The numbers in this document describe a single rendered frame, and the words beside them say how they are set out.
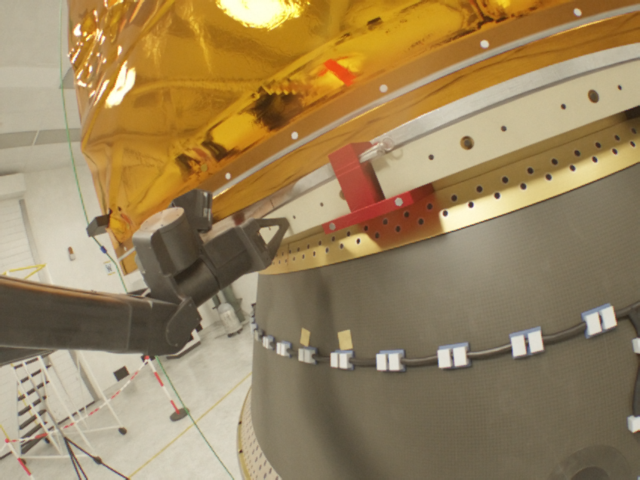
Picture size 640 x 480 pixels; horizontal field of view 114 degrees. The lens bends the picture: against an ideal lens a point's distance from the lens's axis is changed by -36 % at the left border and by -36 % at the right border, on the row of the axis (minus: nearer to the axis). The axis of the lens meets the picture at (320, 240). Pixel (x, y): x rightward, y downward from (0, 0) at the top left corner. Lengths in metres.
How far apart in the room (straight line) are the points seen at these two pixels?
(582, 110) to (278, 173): 0.43
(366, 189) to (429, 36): 0.23
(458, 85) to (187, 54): 0.45
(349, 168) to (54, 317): 0.33
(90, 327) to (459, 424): 0.38
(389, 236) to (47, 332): 0.38
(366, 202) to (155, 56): 0.53
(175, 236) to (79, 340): 0.15
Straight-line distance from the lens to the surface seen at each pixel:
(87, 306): 0.31
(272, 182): 0.53
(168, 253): 0.37
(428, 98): 0.45
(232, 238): 0.41
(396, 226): 0.41
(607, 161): 0.41
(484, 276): 0.36
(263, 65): 0.49
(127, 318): 0.33
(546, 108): 0.35
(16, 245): 7.64
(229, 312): 7.24
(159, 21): 0.75
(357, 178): 0.36
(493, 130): 0.34
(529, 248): 0.36
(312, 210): 0.45
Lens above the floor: 1.67
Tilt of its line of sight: 3 degrees down
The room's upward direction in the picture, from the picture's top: 22 degrees counter-clockwise
